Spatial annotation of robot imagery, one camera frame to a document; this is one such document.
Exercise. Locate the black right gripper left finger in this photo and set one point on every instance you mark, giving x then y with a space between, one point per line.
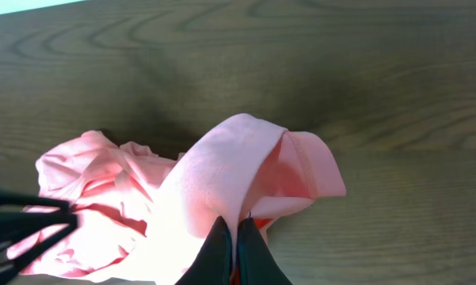
213 264

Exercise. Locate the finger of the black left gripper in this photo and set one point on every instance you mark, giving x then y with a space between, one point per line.
16 226

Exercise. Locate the pink cloth garment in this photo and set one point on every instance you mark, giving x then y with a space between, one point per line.
144 218

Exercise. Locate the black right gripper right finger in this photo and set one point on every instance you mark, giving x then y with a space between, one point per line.
256 265

